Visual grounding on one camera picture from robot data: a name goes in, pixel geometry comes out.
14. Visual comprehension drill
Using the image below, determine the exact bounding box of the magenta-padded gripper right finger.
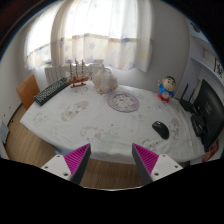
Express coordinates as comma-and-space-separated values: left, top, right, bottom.
132, 143, 184, 186

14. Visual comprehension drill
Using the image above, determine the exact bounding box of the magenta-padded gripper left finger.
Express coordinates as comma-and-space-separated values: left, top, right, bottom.
40, 143, 92, 185

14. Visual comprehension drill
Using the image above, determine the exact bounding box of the black computer mouse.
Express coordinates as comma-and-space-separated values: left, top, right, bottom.
151, 120, 170, 140

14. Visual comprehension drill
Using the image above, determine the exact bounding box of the round purple printed mouse pad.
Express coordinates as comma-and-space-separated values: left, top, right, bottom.
106, 90, 141, 113

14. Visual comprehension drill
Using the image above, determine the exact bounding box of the red box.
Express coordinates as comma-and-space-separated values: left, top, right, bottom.
201, 139, 220, 163

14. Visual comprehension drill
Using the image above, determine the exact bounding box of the white printed tablecloth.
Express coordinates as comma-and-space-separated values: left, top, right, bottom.
19, 79, 206, 165

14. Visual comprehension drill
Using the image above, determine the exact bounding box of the black pouch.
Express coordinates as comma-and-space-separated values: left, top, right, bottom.
190, 114, 208, 138

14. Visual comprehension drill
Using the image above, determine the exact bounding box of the black router with antennas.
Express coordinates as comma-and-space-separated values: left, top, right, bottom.
179, 82, 198, 114

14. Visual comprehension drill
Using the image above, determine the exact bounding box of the black computer monitor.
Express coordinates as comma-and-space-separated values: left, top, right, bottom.
193, 78, 224, 153

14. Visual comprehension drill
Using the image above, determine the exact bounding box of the black computer keyboard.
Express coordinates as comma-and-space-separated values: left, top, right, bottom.
33, 77, 71, 107

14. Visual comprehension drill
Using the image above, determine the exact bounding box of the cartoon boy figure clock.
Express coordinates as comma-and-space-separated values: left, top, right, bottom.
157, 75, 177, 103

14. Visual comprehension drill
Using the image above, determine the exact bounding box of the brown wooden chair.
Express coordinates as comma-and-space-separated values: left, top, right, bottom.
16, 74, 41, 111

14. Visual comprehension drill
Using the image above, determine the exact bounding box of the wooden model sailing ship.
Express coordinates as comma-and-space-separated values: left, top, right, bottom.
67, 58, 92, 89

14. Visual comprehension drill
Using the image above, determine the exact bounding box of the white radiator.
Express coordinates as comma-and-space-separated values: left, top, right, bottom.
44, 63, 104, 86

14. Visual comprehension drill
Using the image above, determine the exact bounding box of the white jug with lace cover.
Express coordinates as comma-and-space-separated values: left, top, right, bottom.
92, 64, 119, 95

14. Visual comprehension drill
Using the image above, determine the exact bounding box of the white star-print curtain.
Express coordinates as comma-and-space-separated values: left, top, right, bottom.
24, 0, 154, 73

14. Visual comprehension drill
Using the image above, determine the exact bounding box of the white wall shelf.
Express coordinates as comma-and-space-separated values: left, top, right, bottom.
189, 33, 224, 79

